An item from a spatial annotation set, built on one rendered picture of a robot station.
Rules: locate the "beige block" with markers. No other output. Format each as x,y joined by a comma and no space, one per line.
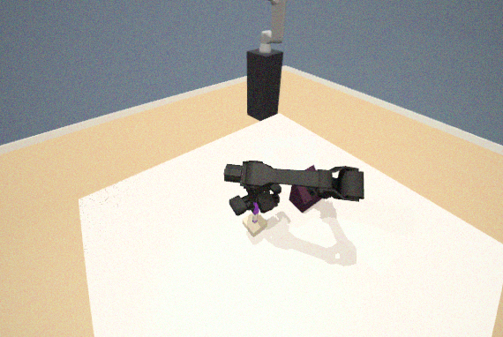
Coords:
254,227

